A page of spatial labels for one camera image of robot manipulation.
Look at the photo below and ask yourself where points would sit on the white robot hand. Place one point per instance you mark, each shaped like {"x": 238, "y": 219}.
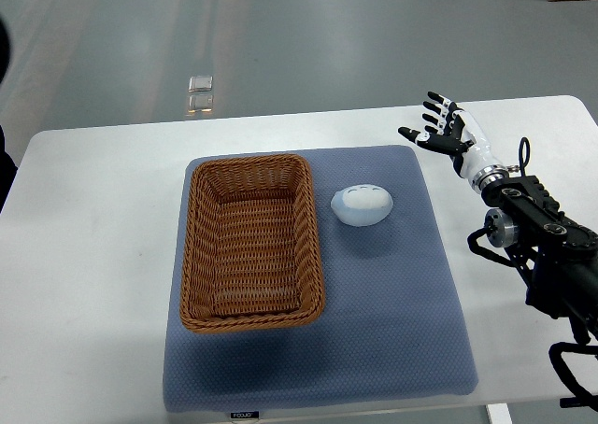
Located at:
{"x": 465, "y": 140}

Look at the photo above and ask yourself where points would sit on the light blue plush toy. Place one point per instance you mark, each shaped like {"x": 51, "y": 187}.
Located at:
{"x": 362, "y": 205}

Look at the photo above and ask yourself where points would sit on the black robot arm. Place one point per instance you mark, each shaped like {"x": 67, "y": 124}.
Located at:
{"x": 524, "y": 228}

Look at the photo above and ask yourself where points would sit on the brown wicker basket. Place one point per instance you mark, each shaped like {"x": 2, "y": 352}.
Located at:
{"x": 251, "y": 256}

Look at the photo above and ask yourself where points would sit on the metal floor socket plate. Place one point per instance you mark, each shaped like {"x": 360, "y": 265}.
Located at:
{"x": 200, "y": 84}

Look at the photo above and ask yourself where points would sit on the dark object at left edge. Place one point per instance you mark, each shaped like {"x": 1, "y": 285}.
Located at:
{"x": 8, "y": 167}

